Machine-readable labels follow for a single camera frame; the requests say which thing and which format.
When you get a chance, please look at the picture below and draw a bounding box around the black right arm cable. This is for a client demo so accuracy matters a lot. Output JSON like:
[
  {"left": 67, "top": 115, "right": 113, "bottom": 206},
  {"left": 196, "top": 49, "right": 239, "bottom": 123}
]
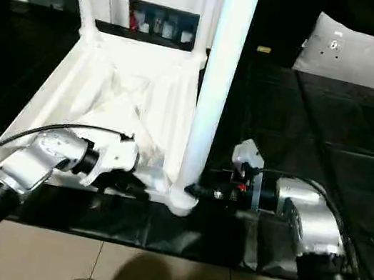
[{"left": 235, "top": 168, "right": 374, "bottom": 280}]

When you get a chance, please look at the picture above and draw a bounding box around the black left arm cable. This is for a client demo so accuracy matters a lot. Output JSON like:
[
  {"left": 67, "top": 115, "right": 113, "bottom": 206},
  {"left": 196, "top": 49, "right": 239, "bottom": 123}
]
[{"left": 0, "top": 109, "right": 134, "bottom": 209}]

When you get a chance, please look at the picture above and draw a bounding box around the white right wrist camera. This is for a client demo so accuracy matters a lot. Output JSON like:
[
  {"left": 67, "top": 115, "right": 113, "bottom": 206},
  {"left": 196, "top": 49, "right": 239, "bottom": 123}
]
[{"left": 230, "top": 138, "right": 268, "bottom": 177}]

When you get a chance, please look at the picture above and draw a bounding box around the light grey cushion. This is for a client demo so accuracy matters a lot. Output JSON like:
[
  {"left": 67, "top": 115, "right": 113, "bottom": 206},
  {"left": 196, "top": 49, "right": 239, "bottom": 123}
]
[{"left": 291, "top": 9, "right": 374, "bottom": 90}]

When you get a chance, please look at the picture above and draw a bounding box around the white plastic table top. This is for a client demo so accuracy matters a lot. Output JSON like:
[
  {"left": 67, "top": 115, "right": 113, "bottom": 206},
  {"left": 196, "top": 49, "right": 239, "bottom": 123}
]
[{"left": 0, "top": 13, "right": 225, "bottom": 218}]

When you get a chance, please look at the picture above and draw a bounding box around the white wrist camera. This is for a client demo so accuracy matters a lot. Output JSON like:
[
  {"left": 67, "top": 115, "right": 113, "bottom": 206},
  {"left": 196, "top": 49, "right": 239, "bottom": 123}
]
[
  {"left": 230, "top": 138, "right": 268, "bottom": 177},
  {"left": 89, "top": 130, "right": 143, "bottom": 193}
]

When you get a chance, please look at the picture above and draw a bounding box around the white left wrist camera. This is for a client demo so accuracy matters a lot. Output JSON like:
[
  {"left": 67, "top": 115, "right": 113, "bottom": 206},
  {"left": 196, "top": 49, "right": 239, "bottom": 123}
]
[{"left": 89, "top": 130, "right": 143, "bottom": 193}]

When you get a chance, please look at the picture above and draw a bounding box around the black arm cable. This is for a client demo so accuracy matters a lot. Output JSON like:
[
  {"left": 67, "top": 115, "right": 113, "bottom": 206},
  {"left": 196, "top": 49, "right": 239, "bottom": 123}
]
[
  {"left": 0, "top": 109, "right": 134, "bottom": 209},
  {"left": 235, "top": 168, "right": 374, "bottom": 280}
]

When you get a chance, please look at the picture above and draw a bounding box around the black tall cabinet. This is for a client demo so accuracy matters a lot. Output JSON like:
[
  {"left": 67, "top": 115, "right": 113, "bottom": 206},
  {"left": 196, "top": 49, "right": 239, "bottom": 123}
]
[{"left": 248, "top": 0, "right": 374, "bottom": 83}]

